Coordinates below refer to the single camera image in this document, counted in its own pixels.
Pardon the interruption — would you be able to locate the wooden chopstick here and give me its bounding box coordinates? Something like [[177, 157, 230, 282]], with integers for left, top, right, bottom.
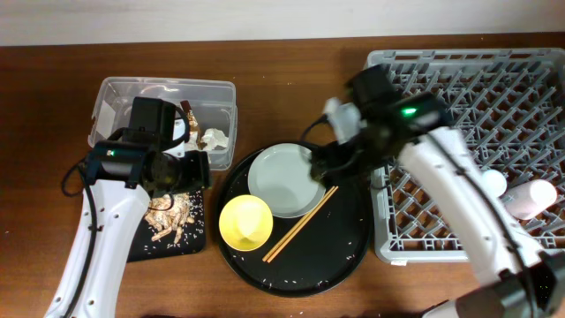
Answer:
[[265, 186, 340, 264], [261, 185, 338, 262]]

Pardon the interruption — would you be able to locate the food scraps and rice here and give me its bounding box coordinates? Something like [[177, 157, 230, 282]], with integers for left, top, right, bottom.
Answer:
[[144, 193, 195, 246]]

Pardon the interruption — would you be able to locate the gold foil wrapper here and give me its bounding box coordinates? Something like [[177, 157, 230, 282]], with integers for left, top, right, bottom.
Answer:
[[180, 101, 203, 151]]

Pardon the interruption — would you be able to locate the white tissue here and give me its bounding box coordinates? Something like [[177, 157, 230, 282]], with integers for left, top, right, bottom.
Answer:
[[180, 128, 229, 151]]

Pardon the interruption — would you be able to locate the grey plate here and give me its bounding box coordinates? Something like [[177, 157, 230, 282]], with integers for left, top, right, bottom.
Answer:
[[247, 143, 326, 218]]

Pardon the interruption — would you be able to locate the yellow bowl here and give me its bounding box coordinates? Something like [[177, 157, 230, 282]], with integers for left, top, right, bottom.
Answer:
[[218, 194, 274, 252]]

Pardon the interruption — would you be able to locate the blue cup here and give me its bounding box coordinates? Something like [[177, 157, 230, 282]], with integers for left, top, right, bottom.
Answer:
[[481, 170, 507, 197]]

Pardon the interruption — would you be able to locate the pink cup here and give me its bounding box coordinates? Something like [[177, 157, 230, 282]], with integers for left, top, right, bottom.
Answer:
[[502, 179, 557, 220]]

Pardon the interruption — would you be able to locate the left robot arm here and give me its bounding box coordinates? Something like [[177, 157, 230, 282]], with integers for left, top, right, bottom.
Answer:
[[46, 97, 211, 317]]

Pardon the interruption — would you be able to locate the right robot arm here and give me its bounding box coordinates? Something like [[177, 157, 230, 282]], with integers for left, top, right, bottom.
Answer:
[[310, 65, 564, 317]]

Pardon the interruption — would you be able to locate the clear plastic waste bin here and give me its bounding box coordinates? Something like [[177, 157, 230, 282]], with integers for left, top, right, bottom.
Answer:
[[87, 77, 237, 170]]

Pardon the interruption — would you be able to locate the grey dishwasher rack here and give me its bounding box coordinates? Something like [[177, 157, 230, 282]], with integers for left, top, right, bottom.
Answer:
[[366, 49, 564, 263]]

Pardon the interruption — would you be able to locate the black rectangular tray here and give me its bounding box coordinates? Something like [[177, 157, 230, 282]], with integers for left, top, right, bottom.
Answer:
[[127, 191, 206, 262]]

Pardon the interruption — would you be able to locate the round black serving tray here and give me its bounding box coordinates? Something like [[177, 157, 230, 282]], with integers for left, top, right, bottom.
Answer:
[[216, 148, 373, 297]]

